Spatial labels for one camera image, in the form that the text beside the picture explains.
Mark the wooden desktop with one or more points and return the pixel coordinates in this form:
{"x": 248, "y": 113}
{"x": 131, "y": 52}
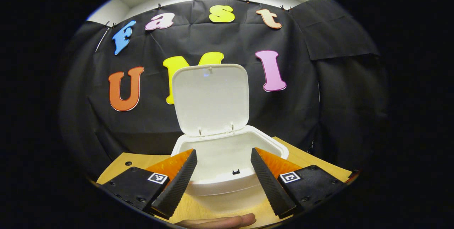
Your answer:
{"x": 212, "y": 211}

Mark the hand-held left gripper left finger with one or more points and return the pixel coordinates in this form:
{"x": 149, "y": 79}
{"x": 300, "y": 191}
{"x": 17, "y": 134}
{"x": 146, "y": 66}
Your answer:
{"x": 181, "y": 181}

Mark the black backdrop cloth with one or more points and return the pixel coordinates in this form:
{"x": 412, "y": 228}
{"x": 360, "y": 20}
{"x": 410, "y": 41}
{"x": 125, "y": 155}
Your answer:
{"x": 301, "y": 115}

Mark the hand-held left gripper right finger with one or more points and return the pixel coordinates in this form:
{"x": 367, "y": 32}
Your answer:
{"x": 267, "y": 181}

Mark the white desktop garbage bin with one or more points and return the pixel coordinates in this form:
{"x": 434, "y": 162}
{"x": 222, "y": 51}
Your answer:
{"x": 212, "y": 97}

